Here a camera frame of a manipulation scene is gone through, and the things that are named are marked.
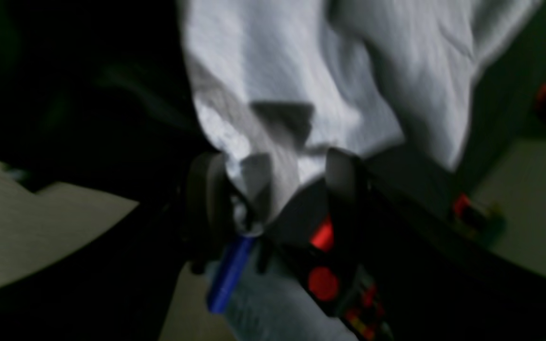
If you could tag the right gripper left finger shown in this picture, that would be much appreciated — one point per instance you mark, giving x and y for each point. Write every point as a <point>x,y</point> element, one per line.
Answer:
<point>201,223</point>

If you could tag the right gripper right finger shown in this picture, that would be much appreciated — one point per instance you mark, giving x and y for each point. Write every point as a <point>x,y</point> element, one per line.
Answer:
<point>435,284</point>

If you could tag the grey t-shirt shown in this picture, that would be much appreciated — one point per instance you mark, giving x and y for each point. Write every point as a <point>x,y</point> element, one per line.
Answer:
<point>275,83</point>

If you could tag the blue bar clamp far left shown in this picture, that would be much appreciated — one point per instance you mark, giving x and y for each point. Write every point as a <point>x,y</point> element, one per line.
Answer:
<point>229,273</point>

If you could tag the red black clamp far right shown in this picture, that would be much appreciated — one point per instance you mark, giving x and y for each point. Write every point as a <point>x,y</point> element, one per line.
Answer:
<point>477,222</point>

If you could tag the red black clamp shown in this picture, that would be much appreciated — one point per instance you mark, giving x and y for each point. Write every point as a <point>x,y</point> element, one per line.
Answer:
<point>477,222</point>
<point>342,290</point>

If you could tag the red black clamp far left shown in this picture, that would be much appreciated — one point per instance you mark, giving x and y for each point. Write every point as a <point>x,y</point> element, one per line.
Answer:
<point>342,290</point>

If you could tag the black table cloth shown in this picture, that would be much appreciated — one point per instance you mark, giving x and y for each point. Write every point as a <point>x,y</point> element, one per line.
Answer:
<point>97,93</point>

